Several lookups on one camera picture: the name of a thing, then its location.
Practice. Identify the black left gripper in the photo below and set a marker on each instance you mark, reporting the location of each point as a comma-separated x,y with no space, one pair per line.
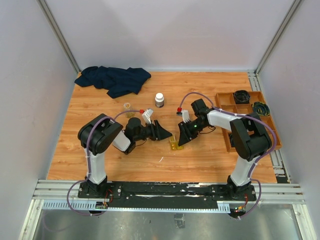
158,132

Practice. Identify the dark navy crumpled cloth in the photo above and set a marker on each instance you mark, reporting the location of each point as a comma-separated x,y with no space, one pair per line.
117,81

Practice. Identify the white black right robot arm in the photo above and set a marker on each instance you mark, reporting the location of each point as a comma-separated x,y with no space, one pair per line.
250,137

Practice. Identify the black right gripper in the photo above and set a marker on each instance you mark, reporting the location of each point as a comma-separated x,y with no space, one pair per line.
185,134

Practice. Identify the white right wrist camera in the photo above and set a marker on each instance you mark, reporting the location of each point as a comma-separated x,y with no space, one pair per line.
184,114

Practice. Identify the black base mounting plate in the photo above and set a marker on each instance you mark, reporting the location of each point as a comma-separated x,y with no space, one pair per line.
172,193

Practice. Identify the black rolled tie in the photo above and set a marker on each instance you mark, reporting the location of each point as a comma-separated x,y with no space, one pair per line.
241,97

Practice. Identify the white capped pill bottle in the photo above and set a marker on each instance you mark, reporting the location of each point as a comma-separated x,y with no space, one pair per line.
159,100

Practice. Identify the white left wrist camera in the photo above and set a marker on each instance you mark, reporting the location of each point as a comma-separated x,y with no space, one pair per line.
146,115

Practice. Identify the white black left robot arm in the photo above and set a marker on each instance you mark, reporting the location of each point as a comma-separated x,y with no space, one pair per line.
103,131

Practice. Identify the right aluminium frame post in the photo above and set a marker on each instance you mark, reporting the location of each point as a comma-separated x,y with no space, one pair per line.
293,9

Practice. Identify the left aluminium frame post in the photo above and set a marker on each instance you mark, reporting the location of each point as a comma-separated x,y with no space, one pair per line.
58,34

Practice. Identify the yellow translucent pill organizer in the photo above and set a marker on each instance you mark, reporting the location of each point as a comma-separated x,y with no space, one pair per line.
173,143

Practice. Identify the aluminium frame post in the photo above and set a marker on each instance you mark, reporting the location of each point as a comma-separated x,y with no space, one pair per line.
293,9
58,34

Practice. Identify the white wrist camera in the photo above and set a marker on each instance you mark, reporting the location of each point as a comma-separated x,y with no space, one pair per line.
184,114
146,115

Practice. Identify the blue yellow rolled tie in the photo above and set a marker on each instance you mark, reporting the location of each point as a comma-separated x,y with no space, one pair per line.
261,109

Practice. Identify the white slotted cable duct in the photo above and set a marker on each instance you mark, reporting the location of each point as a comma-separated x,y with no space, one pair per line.
93,205

